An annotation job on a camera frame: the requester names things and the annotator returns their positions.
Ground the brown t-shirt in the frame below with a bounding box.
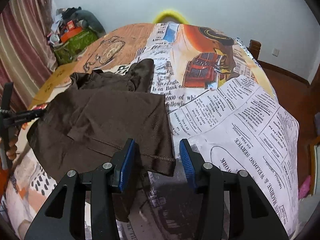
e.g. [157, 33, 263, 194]
[27, 59, 176, 222]

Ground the person's left hand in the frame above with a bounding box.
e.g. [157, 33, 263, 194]
[6, 135, 18, 161]

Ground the striped red gold curtain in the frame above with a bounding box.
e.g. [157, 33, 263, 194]
[1, 0, 57, 111]

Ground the newspaper print bedspread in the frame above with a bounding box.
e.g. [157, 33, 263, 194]
[1, 23, 299, 239]

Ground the green patterned storage bag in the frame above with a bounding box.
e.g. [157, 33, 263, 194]
[53, 29, 98, 65]

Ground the orange box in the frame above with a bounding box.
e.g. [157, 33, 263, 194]
[60, 27, 82, 43]

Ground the grey plush toy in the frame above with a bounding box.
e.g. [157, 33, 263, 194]
[71, 10, 106, 35]

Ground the wooden bed post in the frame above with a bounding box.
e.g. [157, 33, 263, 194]
[247, 40, 261, 60]

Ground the white wall socket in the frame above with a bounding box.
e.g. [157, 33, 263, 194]
[272, 48, 279, 57]

